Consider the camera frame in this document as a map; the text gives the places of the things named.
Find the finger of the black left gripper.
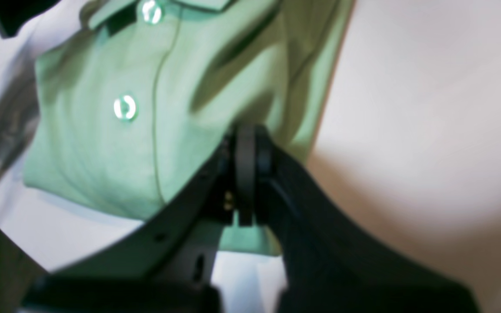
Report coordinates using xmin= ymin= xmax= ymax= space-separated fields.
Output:
xmin=22 ymin=126 xmax=256 ymax=313
xmin=255 ymin=126 xmax=479 ymax=313

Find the light green T-shirt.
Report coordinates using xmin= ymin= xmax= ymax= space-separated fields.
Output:
xmin=23 ymin=0 xmax=355 ymax=257

